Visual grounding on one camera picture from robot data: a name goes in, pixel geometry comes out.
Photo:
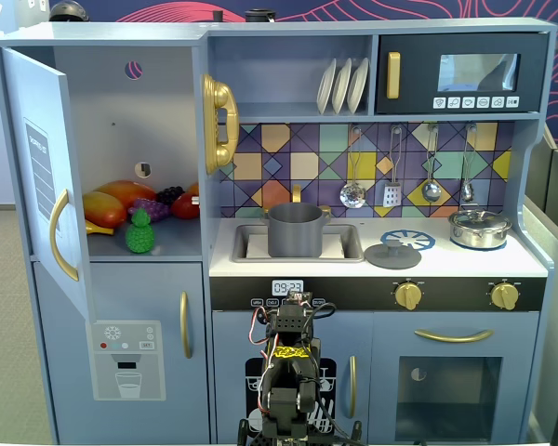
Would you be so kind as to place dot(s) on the green toy pineapple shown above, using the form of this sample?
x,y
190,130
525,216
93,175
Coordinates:
x,y
139,237

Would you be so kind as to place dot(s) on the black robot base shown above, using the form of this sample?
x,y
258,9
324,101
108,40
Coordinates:
x,y
265,436

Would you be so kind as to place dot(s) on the blue cabinet door with list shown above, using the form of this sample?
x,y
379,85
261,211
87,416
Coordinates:
x,y
32,93

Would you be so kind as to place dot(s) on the gray plastic pot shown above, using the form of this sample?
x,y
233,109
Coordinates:
x,y
295,232

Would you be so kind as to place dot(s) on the blue dishwasher door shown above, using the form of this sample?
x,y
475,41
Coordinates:
x,y
232,334

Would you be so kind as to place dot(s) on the gray toy sink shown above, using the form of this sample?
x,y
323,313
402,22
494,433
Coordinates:
x,y
353,241

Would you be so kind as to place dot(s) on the gold tap knob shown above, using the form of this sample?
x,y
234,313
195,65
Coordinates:
x,y
265,212
326,211

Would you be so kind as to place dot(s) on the gray pot lid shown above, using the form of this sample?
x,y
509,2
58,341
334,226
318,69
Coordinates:
x,y
393,258

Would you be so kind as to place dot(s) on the gold toy faucet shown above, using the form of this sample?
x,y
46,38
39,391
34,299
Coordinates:
x,y
296,194

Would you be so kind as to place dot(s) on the gold stove knob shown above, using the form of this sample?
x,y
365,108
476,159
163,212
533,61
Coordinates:
x,y
408,296
504,296

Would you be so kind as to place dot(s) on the metal skimmer spoon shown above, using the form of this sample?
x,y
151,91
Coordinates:
x,y
353,195

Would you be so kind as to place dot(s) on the metal slotted spatula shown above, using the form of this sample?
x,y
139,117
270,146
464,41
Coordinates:
x,y
391,195

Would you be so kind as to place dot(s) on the red toy apple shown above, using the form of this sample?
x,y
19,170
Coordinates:
x,y
183,206

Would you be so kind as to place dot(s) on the orange toy fruit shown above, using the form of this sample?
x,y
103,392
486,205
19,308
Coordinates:
x,y
194,188

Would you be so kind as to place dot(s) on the dark toy grapes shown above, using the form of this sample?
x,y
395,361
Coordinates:
x,y
169,194

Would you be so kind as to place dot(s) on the metal ladle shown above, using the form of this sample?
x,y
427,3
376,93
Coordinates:
x,y
431,190

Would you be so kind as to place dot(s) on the purple toy grapes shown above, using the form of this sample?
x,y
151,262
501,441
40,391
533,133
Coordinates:
x,y
155,209

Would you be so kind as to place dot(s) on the shiny steel pot with lid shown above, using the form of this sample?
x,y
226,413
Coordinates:
x,y
479,232

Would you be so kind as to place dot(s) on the small metal spoon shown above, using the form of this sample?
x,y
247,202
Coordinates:
x,y
467,190

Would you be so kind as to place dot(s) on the orange red toy mango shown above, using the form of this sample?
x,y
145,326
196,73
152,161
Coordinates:
x,y
125,190

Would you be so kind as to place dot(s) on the gray toy plate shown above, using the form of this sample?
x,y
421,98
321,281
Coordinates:
x,y
357,86
324,88
340,88

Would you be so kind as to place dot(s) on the yellow toy banana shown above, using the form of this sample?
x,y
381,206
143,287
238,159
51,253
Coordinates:
x,y
97,229

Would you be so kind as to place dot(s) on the gold toy telephone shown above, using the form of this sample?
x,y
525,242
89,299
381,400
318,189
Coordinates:
x,y
218,97

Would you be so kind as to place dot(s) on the yellow red toy mango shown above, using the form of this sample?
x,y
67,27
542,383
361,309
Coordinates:
x,y
102,209

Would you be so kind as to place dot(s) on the blue oven door with window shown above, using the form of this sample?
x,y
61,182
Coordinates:
x,y
516,371

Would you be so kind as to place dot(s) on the blue fridge door with dispenser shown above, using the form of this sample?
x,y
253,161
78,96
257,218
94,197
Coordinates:
x,y
74,371

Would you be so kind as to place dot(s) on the dark toy microwave door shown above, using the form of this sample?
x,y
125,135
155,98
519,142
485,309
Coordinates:
x,y
414,69

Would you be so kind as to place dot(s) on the blue toy play kitchen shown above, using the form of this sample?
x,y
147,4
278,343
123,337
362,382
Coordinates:
x,y
121,116

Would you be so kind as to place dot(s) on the black cylinder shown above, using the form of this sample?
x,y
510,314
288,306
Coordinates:
x,y
259,16

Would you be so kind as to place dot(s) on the small black block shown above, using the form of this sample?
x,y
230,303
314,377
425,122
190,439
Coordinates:
x,y
217,16

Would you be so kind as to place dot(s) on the dark helmet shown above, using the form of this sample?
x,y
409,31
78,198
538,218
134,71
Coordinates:
x,y
69,11

